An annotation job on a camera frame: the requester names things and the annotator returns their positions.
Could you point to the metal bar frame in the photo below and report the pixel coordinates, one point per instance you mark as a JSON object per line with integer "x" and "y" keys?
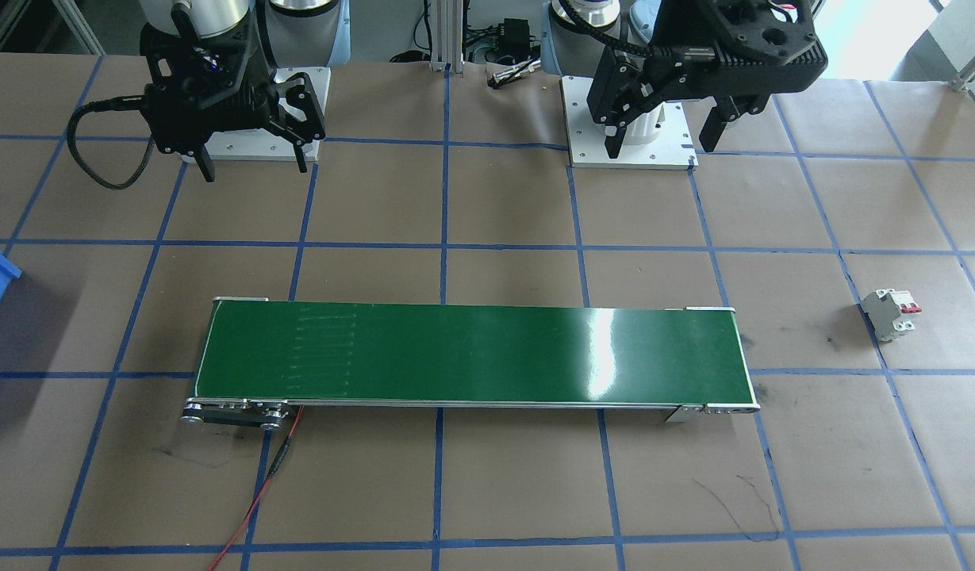
{"x": 447, "y": 47}

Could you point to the black power brick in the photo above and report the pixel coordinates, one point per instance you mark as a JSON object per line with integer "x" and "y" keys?
{"x": 515, "y": 36}

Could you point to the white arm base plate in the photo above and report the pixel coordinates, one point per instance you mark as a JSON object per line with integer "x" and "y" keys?
{"x": 241, "y": 149}
{"x": 582, "y": 151}

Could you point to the white circuit breaker red switch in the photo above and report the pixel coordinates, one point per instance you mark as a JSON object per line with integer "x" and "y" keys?
{"x": 884, "y": 313}

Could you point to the silver metal plug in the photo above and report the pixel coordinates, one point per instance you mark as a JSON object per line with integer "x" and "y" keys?
{"x": 511, "y": 77}

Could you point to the green conveyor belt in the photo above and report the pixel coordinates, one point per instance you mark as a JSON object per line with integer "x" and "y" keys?
{"x": 455, "y": 357}

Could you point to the aluminium profile bar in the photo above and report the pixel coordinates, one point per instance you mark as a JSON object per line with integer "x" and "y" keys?
{"x": 965, "y": 79}

